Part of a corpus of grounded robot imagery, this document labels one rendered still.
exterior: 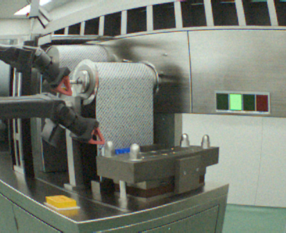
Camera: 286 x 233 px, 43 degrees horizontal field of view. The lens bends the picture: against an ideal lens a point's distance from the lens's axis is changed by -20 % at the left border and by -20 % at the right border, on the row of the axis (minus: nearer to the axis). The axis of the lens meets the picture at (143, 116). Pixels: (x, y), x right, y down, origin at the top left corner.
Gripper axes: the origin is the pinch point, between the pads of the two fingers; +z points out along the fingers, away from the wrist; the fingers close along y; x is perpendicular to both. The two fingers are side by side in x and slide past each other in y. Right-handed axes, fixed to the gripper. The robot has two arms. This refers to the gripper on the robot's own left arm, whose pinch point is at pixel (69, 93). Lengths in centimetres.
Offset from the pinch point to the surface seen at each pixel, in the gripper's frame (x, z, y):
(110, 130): -2.3, 15.4, 7.8
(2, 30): 229, 69, -546
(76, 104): -1.2, 4.2, 0.4
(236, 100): 22, 30, 38
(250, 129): 146, 232, -89
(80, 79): 5.2, -0.3, 2.0
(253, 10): 53, 15, 46
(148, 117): 10.6, 26.3, 8.0
